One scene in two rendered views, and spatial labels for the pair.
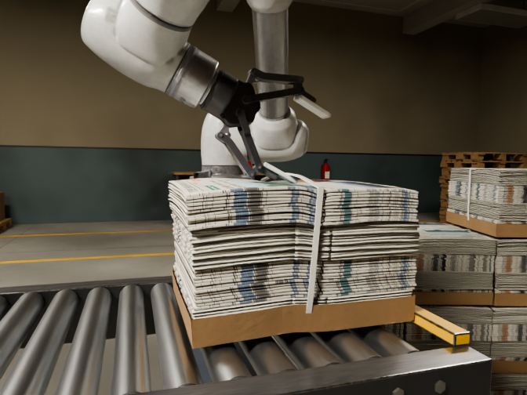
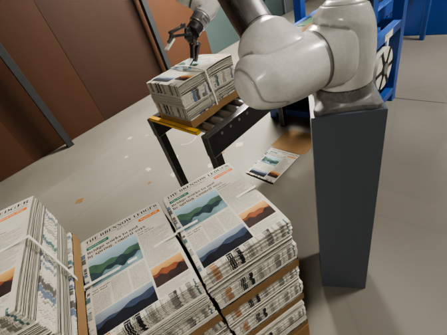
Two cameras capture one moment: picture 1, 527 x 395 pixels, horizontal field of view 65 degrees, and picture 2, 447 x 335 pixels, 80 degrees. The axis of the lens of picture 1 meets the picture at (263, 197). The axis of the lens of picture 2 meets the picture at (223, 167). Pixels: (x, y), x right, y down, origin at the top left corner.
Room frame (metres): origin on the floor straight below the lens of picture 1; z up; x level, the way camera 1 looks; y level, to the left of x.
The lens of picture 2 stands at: (2.13, -0.46, 1.43)
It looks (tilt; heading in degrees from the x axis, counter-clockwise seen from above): 37 degrees down; 162
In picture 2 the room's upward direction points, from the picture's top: 19 degrees counter-clockwise
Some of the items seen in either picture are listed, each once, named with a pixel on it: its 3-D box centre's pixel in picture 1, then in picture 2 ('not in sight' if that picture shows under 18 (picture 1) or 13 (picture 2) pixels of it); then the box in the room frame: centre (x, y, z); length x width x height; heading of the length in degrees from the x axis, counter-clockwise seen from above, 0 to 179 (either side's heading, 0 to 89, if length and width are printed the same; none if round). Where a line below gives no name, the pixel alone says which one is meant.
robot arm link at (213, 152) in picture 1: (225, 135); (340, 43); (1.57, 0.15, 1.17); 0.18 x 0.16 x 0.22; 85
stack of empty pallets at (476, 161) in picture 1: (482, 189); not in sight; (7.54, -3.97, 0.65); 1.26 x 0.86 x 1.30; 112
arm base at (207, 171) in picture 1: (218, 173); (342, 86); (1.56, 0.17, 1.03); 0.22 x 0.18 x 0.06; 140
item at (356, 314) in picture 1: (333, 287); (185, 113); (0.79, -0.14, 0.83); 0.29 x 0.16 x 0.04; 18
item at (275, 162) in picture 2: not in sight; (272, 163); (0.61, 0.44, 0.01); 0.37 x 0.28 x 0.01; 108
